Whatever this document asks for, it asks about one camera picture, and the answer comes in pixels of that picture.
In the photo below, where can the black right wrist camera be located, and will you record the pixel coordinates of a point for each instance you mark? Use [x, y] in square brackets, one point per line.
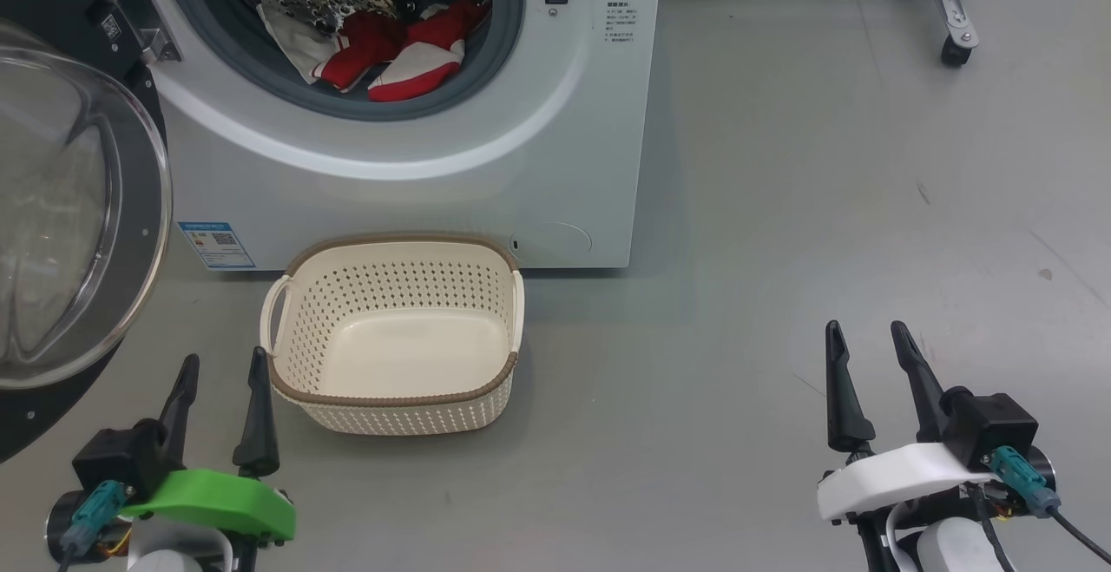
[989, 424]

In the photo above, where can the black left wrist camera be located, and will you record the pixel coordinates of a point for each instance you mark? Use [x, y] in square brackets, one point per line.
[117, 459]

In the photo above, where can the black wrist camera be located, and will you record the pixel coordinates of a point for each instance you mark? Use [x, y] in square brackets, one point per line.
[989, 424]
[117, 459]

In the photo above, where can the red white-trimmed garment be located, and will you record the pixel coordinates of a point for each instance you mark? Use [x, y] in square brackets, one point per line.
[364, 42]

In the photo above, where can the red Bulls 23 garment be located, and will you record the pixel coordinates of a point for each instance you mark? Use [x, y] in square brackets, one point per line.
[434, 42]

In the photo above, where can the cream perforated laundry basket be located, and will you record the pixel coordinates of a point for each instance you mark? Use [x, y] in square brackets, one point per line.
[399, 355]

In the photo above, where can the blue energy label sticker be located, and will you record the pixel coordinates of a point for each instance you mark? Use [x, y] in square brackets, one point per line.
[217, 245]

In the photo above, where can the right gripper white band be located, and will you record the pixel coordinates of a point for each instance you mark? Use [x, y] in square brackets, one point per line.
[885, 476]

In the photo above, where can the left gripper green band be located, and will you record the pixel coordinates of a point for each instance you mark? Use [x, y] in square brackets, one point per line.
[217, 498]

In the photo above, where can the white washing machine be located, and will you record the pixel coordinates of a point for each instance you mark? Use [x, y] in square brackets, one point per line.
[434, 199]

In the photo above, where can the black glass washing machine door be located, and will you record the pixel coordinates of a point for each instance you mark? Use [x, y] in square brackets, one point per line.
[78, 207]

